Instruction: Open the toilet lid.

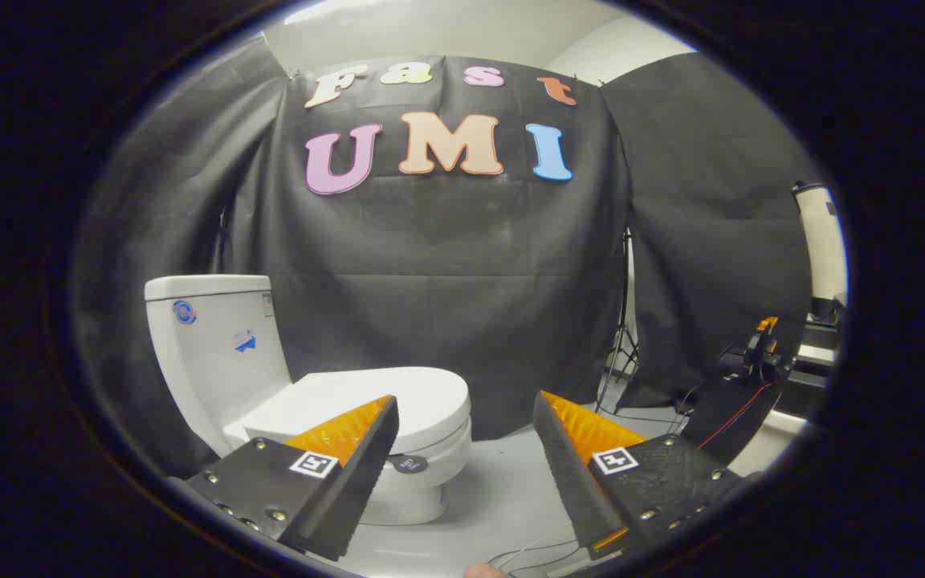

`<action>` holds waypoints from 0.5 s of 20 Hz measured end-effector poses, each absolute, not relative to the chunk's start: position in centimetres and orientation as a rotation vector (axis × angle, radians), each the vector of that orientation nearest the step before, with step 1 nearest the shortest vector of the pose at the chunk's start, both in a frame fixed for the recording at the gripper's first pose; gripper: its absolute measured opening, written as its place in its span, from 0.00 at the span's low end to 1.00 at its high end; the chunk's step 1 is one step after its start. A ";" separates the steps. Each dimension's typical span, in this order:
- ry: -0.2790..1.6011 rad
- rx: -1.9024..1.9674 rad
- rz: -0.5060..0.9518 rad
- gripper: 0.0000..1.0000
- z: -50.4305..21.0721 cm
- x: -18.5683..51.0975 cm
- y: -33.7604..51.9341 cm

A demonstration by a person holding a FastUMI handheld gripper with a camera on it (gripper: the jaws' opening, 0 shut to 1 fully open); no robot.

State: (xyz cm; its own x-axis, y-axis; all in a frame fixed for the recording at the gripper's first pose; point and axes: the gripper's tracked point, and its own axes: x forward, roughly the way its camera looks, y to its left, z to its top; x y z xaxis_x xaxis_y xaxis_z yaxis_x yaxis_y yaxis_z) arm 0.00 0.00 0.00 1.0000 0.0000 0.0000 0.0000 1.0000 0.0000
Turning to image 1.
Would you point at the white toilet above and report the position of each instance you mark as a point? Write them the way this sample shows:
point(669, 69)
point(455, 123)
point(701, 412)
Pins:
point(213, 369)

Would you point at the black and orange device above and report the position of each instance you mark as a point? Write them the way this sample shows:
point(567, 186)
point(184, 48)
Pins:
point(759, 353)

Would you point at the black round lid pull tab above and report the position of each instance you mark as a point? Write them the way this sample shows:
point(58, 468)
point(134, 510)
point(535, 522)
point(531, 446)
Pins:
point(409, 464)

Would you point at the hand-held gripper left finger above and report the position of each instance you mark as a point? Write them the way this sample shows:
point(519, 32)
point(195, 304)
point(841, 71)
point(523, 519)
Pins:
point(350, 482)

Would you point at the white toilet tank lid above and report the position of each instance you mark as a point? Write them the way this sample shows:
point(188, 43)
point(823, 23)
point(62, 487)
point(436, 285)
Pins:
point(205, 286)

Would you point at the black backdrop cloth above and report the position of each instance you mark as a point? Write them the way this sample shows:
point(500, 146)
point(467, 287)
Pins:
point(462, 265)

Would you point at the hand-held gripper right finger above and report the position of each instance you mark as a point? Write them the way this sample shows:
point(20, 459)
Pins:
point(579, 482)

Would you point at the white cylindrical object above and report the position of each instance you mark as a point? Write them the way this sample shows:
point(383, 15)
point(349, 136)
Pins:
point(822, 241)

